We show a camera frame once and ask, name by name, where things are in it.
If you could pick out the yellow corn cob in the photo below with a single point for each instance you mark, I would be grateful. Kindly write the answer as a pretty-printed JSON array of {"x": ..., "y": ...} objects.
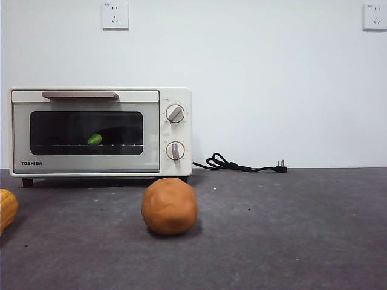
[{"x": 7, "y": 210}]

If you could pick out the purple eggplant with green stem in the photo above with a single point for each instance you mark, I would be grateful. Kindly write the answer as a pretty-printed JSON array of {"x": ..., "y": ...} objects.
[{"x": 94, "y": 139}]

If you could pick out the white wall socket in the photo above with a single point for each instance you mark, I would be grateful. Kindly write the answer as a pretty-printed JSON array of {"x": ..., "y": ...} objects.
[
  {"x": 375, "y": 16},
  {"x": 115, "y": 15}
]

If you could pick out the white Toshiba toaster oven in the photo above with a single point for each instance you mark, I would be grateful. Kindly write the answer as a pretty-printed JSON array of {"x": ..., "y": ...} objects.
[{"x": 176, "y": 93}]

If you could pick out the beige oven knob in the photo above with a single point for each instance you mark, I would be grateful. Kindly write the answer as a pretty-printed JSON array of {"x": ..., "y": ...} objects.
[
  {"x": 175, "y": 113},
  {"x": 175, "y": 150}
]

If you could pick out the brown potato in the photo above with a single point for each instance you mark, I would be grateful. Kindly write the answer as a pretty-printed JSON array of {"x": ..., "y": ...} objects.
[{"x": 170, "y": 207}]

